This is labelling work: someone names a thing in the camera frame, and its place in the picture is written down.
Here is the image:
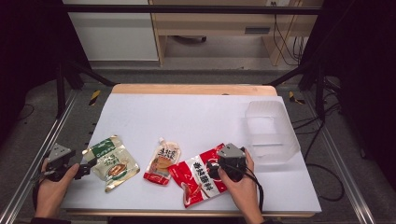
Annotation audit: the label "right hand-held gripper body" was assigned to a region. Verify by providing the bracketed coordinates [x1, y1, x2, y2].
[216, 142, 248, 183]

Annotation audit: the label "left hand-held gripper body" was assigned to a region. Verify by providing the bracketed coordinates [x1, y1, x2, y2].
[43, 143, 83, 183]

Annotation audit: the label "red and white seasoning packet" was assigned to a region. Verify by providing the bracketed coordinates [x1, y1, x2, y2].
[167, 143, 230, 209]

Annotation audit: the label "green and cream food pouch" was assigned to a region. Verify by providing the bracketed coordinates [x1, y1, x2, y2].
[81, 134, 141, 193]

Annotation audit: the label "clear plastic container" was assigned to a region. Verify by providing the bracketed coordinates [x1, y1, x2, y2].
[244, 100, 302, 166]

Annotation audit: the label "spouted sauce pouch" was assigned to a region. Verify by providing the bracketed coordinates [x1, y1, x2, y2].
[143, 137, 182, 187]

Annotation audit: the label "person's right hand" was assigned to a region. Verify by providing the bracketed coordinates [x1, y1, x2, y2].
[218, 147, 264, 211]

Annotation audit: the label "person's left hand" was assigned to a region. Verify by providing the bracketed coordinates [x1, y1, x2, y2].
[34, 158, 80, 218]

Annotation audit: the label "white paper sheet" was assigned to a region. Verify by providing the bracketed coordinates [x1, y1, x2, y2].
[61, 92, 322, 214]

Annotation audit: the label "wooden table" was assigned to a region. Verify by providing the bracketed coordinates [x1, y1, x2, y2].
[65, 83, 316, 218]

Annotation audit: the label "black curtain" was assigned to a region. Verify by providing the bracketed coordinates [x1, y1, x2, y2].
[0, 0, 92, 147]
[300, 0, 396, 191]

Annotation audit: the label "white cabinet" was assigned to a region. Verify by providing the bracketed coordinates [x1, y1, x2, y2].
[62, 0, 160, 63]

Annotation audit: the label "light wooden desk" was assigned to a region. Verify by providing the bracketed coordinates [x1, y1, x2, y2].
[148, 0, 325, 67]

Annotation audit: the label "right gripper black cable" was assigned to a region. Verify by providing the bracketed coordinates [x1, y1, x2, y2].
[228, 162, 265, 214]

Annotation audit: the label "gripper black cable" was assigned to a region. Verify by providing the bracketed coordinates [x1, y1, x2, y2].
[30, 174, 43, 213]
[228, 162, 265, 214]

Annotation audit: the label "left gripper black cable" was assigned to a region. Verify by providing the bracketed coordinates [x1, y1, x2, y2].
[30, 174, 43, 213]

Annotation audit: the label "black frame strut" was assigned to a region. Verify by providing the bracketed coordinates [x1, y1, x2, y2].
[55, 60, 117, 119]
[264, 60, 328, 122]

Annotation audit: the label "black floor cables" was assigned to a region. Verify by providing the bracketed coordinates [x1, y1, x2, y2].
[292, 102, 347, 203]

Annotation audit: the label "black hanging cables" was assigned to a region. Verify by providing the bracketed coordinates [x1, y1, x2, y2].
[272, 13, 307, 66]

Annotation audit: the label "black horizontal frame bar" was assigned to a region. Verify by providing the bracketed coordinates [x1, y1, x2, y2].
[60, 4, 323, 16]

